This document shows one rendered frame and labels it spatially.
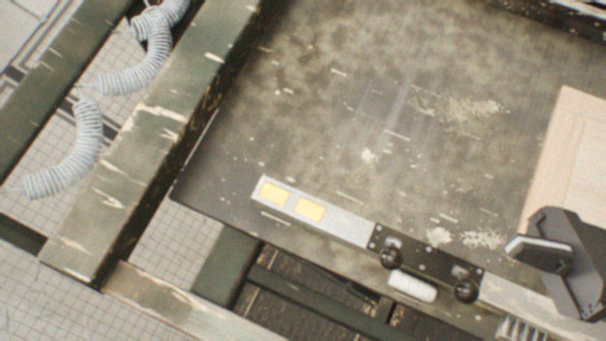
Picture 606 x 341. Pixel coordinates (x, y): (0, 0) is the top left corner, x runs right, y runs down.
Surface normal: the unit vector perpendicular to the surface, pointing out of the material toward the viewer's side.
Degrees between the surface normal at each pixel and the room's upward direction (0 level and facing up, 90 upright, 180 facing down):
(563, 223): 16
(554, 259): 100
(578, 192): 60
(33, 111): 90
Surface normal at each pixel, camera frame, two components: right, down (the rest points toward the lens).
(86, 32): 0.48, -0.15
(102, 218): 0.02, -0.39
